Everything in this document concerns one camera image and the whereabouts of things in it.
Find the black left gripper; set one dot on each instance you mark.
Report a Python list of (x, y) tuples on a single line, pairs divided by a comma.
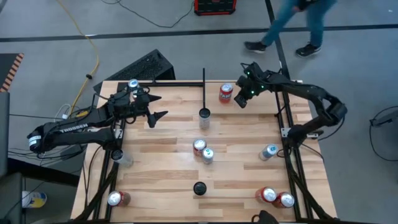
[(133, 105)]

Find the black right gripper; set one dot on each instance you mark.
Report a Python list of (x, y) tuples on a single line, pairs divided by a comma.
[(256, 81)]

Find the blue silver Red Bull can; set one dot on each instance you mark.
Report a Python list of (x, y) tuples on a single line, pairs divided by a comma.
[(133, 84), (207, 155), (268, 152)]

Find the white Celsius energy drink can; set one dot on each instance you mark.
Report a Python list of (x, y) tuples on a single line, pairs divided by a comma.
[(200, 188), (122, 158), (204, 119)]

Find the red Coca-Cola can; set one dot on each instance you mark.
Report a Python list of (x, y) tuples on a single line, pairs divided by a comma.
[(266, 194), (199, 147), (284, 200)]

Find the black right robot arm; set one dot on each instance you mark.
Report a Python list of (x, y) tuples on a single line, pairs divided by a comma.
[(311, 93)]

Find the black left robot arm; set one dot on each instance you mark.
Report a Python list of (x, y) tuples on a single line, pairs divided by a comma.
[(71, 130)]

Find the yellow plug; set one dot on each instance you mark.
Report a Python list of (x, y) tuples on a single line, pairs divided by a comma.
[(81, 114)]

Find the person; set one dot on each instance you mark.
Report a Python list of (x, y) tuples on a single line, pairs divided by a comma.
[(280, 25)]

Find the red black equipment case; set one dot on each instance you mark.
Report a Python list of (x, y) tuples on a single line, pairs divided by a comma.
[(214, 6)]

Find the black bulky object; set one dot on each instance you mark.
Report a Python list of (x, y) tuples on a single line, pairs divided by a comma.
[(265, 217)]

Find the white blue yellow container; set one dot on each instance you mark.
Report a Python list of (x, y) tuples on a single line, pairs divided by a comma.
[(35, 199)]

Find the black mat orange striped edge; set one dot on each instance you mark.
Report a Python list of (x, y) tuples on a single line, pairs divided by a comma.
[(7, 67)]

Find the grey cabinet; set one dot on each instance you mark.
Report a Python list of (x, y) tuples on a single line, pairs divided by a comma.
[(3, 133)]

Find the black aluminium table frame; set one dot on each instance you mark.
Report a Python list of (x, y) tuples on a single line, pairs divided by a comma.
[(180, 84)]

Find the black frame wooden shelf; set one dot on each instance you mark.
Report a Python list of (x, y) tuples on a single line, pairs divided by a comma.
[(203, 90)]

